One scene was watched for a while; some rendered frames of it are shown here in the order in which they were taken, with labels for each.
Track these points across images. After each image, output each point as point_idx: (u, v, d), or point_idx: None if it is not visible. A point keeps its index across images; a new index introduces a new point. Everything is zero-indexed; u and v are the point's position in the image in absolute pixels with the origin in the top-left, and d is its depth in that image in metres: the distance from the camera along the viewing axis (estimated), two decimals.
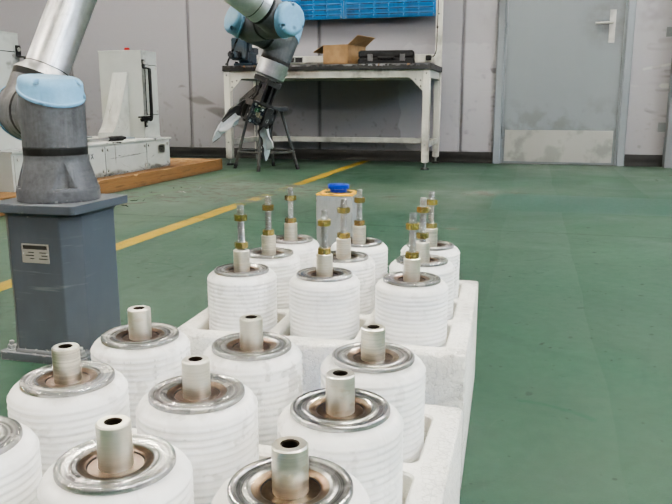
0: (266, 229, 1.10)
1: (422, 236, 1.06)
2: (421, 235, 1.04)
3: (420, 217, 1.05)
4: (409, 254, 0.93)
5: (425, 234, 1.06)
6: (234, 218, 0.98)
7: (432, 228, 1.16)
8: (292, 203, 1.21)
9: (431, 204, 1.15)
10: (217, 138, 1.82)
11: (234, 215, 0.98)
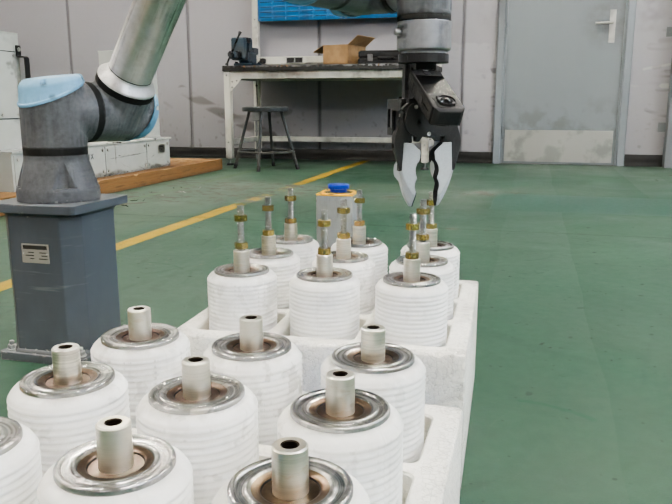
0: (266, 229, 1.10)
1: (427, 240, 1.05)
2: (418, 235, 1.06)
3: (425, 219, 1.05)
4: (409, 254, 0.93)
5: (424, 238, 1.04)
6: (234, 219, 0.98)
7: (432, 228, 1.16)
8: (292, 203, 1.21)
9: (431, 204, 1.15)
10: (434, 195, 1.04)
11: (234, 215, 0.98)
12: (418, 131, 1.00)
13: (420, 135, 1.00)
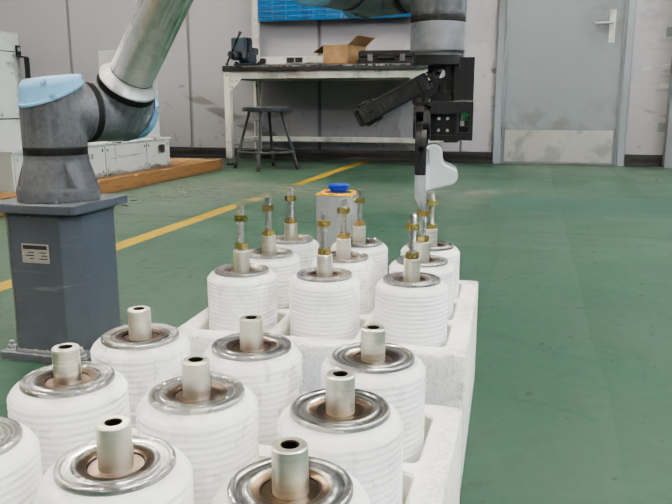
0: (266, 229, 1.10)
1: (416, 240, 1.05)
2: (428, 237, 1.05)
3: (422, 221, 1.04)
4: (409, 254, 0.93)
5: (417, 238, 1.06)
6: (234, 219, 0.98)
7: (432, 228, 1.16)
8: (292, 203, 1.21)
9: (431, 204, 1.15)
10: (421, 199, 1.02)
11: (234, 215, 0.98)
12: None
13: None
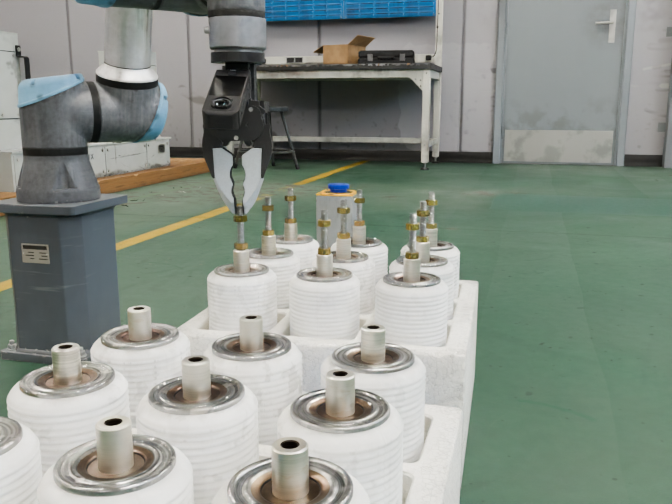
0: (266, 229, 1.10)
1: (427, 241, 1.05)
2: (417, 237, 1.06)
3: (424, 221, 1.05)
4: (409, 254, 0.93)
5: (425, 240, 1.04)
6: (245, 219, 0.98)
7: (432, 228, 1.16)
8: (292, 203, 1.21)
9: (431, 204, 1.15)
10: (243, 202, 0.98)
11: (244, 216, 0.98)
12: (223, 135, 0.95)
13: (226, 139, 0.95)
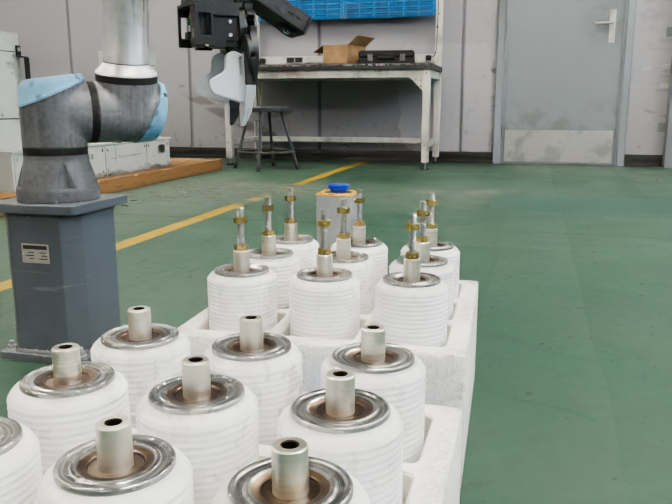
0: (266, 229, 1.10)
1: (427, 241, 1.05)
2: (417, 237, 1.06)
3: (424, 221, 1.05)
4: (409, 254, 0.93)
5: (425, 240, 1.04)
6: (241, 221, 0.98)
7: (432, 228, 1.16)
8: (292, 203, 1.21)
9: (431, 204, 1.15)
10: (234, 113, 0.97)
11: (239, 218, 0.98)
12: None
13: None
